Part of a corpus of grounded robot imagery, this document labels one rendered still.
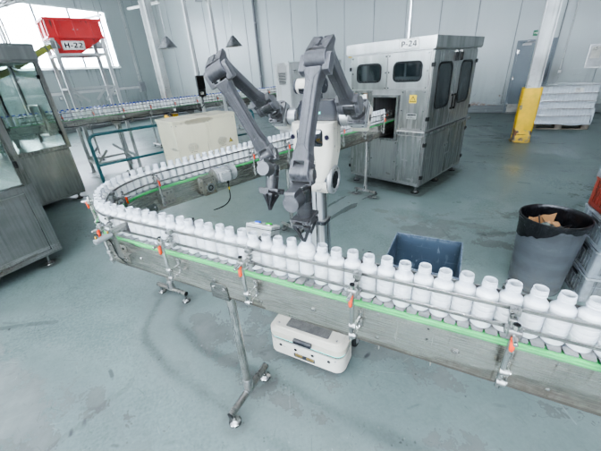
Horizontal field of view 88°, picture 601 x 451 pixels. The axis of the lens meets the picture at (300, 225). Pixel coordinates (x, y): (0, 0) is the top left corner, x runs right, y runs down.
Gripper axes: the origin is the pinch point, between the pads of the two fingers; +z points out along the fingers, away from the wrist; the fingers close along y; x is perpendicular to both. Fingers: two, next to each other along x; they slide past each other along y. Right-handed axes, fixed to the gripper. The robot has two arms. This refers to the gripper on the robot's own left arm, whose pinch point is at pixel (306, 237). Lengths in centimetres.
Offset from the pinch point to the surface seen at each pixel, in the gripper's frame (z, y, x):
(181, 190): 27, 77, 152
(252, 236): 2.9, -2.4, 23.0
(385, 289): 12.8, -3.1, -30.2
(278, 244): 4.3, -2.3, 11.1
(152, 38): -160, 690, 843
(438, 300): 11.4, -3.8, -46.9
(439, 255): 33, 59, -44
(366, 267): 5.5, -2.9, -23.5
